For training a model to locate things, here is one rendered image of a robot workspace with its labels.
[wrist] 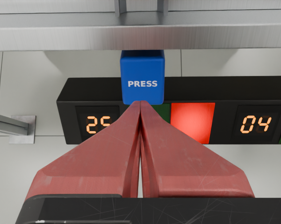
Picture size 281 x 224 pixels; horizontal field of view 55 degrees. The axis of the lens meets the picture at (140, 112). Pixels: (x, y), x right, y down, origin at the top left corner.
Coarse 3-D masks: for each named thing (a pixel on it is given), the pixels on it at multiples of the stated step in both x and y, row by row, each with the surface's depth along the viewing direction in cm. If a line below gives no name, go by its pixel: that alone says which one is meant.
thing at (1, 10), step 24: (0, 0) 14; (24, 0) 14; (48, 0) 14; (72, 0) 13; (96, 0) 13; (120, 0) 13; (144, 0) 13; (168, 0) 13; (192, 0) 13; (216, 0) 13; (240, 0) 13; (264, 0) 13
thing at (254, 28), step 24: (0, 24) 12; (24, 24) 12; (48, 24) 12; (72, 24) 12; (96, 24) 12; (120, 24) 12; (144, 24) 12; (168, 24) 12; (192, 24) 12; (216, 24) 12; (240, 24) 12; (264, 24) 12; (0, 48) 13; (24, 48) 13; (48, 48) 13; (72, 48) 13; (96, 48) 13; (120, 48) 13; (144, 48) 13; (168, 48) 13; (192, 48) 12; (216, 48) 12; (240, 48) 13
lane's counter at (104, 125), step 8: (80, 112) 19; (88, 112) 19; (96, 112) 19; (104, 112) 19; (112, 112) 19; (80, 120) 19; (88, 120) 19; (96, 120) 19; (104, 120) 19; (112, 120) 19; (80, 128) 19; (88, 128) 19; (96, 128) 19; (88, 136) 20
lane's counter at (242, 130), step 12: (240, 108) 18; (252, 108) 18; (264, 108) 18; (276, 108) 18; (240, 120) 19; (252, 120) 19; (264, 120) 19; (276, 120) 19; (240, 132) 19; (252, 132) 19; (264, 132) 19
